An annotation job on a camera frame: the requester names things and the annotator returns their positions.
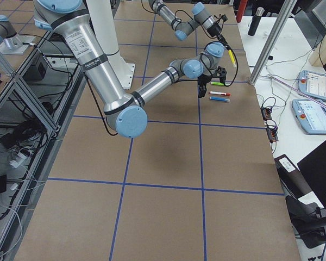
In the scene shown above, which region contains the red white marker pen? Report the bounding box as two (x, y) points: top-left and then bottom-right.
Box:
(209, 91), (231, 97)

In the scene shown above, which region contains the teach pendant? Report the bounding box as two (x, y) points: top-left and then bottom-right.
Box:
(292, 99), (326, 135)
(298, 70), (326, 102)

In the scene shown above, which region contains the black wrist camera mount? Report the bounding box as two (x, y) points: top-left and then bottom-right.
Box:
(214, 66), (227, 84)

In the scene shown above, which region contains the blue highlighter pen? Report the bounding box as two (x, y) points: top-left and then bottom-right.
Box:
(209, 96), (230, 103)

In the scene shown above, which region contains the upper teach pendant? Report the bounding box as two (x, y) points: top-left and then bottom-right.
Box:
(298, 70), (326, 102)

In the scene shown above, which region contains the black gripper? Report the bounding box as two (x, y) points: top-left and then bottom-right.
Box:
(197, 73), (217, 98)
(208, 22), (229, 47)

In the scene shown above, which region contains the yellow highlighter pen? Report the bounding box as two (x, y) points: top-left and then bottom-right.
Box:
(228, 49), (237, 68)

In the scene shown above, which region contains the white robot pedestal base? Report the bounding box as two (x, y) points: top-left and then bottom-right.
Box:
(86, 0), (135, 90)

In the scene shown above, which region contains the aluminium frame post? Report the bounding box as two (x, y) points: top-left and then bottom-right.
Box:
(248, 0), (297, 85)

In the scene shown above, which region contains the red bottle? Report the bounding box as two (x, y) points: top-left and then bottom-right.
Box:
(236, 0), (248, 23)

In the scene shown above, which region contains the lower teach pendant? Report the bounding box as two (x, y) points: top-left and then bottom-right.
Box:
(292, 99), (326, 135)

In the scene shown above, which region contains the black thermos bottle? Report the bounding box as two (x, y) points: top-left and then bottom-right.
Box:
(248, 7), (265, 36)

